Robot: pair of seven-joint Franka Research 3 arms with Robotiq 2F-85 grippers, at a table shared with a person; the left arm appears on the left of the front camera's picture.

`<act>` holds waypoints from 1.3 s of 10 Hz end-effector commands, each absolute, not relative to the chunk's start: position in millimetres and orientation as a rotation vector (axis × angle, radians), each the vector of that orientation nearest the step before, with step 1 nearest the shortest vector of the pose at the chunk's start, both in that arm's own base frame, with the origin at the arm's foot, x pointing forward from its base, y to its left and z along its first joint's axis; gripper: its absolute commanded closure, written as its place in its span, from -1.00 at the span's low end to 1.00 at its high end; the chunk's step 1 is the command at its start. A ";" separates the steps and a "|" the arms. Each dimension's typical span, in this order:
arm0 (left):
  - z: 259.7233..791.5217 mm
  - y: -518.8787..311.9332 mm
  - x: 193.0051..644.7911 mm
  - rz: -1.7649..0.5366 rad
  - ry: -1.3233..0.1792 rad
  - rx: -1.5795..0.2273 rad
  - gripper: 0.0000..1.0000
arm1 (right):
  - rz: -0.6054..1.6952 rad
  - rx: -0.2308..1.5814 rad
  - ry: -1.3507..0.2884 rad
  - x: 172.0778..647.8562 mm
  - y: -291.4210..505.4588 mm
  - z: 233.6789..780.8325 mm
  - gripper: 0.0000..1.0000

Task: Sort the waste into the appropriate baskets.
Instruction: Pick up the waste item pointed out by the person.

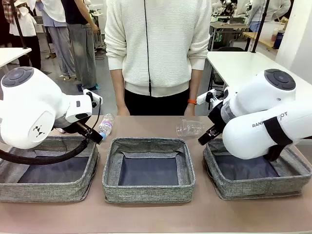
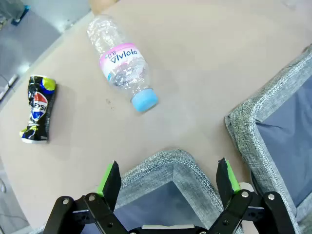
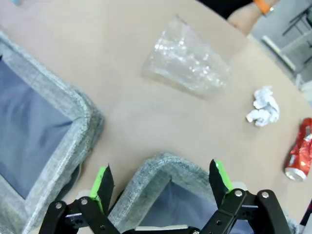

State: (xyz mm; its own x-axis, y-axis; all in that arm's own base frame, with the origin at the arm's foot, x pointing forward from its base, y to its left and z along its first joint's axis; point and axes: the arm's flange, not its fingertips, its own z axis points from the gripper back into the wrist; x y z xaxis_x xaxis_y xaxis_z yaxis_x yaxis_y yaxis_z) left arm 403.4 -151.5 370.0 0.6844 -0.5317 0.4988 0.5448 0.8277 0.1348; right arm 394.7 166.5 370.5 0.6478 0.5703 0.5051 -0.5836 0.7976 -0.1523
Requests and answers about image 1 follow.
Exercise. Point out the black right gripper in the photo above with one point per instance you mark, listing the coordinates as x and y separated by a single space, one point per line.
217 119

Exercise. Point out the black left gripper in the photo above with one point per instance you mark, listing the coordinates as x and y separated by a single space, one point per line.
80 128

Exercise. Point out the pink label water bottle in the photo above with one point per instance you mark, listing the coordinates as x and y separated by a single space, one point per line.
106 124

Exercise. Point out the crushed clear plastic bottle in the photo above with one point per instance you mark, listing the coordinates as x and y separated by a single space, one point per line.
189 129

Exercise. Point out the person's left forearm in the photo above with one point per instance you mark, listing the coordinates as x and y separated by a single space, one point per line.
195 83

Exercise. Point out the person's right forearm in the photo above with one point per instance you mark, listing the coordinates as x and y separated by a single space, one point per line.
118 85

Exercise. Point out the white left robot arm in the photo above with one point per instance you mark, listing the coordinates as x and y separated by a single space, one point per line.
29 104

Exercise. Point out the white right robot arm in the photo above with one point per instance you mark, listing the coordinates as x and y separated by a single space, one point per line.
256 136

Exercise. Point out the person's left hand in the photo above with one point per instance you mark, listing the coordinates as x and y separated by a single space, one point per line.
190 111

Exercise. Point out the person's right hand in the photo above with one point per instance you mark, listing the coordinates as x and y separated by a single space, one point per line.
123 111

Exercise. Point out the orange wristband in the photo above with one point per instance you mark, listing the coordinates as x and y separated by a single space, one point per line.
192 101

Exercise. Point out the grey fabric basket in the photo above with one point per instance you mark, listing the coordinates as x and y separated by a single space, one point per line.
48 192
146 193
256 189

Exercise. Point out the white table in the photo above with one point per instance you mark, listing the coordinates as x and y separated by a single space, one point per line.
243 65
12 54

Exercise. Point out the bystander in wide grey trousers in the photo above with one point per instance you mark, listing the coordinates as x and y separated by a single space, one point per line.
81 48

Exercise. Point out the black chair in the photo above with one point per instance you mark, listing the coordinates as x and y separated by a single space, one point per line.
230 48

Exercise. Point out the person in white sweater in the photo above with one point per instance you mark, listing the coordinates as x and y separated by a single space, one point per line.
158 48

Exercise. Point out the bystander in light blue shirt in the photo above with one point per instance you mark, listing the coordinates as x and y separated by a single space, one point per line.
58 36

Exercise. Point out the wooden table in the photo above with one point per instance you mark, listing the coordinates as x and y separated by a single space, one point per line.
260 39

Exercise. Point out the background workbench with equipment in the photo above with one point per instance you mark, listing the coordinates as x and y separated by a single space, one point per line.
226 26

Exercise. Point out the blue bottle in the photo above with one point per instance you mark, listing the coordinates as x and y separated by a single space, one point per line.
279 40

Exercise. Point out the pink liquid bottle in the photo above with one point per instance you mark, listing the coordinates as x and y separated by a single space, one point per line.
274 35

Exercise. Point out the black stand pole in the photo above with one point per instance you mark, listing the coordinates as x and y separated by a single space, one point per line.
260 24
19 26

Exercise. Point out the bystander in plaid shirt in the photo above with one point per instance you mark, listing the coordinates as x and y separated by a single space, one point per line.
24 24

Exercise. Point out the bystander in pale shirt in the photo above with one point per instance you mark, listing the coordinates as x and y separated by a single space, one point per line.
268 12

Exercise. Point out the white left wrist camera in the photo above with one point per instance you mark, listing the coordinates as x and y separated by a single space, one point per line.
95 98

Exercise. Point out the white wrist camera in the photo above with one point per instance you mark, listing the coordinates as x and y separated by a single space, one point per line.
95 98
203 98

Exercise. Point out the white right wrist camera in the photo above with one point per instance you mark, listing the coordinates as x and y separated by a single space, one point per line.
203 98

